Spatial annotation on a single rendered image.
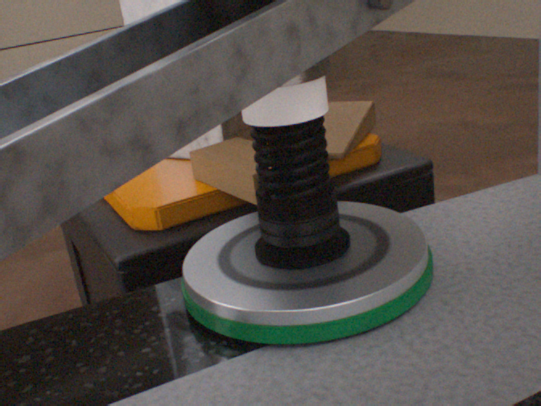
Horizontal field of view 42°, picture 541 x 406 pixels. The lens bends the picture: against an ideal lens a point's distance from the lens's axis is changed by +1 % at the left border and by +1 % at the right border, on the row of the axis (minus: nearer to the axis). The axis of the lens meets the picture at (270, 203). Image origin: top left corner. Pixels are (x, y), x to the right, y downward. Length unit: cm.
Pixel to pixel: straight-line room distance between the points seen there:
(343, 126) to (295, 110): 76
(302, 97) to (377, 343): 19
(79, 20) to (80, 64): 631
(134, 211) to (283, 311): 64
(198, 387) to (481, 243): 30
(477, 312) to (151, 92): 31
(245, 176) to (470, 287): 53
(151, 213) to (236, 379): 63
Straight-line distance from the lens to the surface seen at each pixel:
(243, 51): 44
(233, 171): 107
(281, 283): 55
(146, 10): 128
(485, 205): 75
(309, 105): 53
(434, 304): 57
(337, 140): 124
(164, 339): 57
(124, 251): 107
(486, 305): 57
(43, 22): 671
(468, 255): 64
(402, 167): 125
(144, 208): 112
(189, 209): 112
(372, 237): 61
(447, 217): 72
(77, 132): 37
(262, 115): 53
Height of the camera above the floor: 116
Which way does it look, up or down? 21 degrees down
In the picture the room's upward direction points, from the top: 8 degrees counter-clockwise
